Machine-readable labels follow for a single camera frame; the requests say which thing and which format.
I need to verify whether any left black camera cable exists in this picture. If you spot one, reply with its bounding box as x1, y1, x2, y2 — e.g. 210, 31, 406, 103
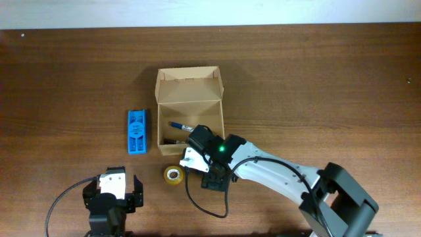
45, 176, 101, 237

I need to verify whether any blue whiteboard marker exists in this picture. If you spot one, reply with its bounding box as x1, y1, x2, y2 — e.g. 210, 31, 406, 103
169, 121, 195, 132

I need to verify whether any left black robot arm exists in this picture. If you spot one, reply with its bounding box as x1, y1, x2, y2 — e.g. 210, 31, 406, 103
82, 167, 143, 237

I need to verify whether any open cardboard box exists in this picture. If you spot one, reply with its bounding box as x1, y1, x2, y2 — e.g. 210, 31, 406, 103
155, 66, 225, 156

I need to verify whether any black whiteboard marker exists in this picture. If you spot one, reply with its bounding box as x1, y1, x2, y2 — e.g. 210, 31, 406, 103
164, 138, 185, 145

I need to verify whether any yellow tape roll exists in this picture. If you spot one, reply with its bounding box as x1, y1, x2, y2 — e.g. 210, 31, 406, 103
163, 166, 184, 185

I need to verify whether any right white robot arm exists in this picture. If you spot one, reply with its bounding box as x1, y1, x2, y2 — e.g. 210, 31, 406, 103
180, 125, 379, 237

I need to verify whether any blue magnetic whiteboard duster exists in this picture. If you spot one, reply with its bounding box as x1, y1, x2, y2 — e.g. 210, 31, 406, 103
128, 110, 147, 155

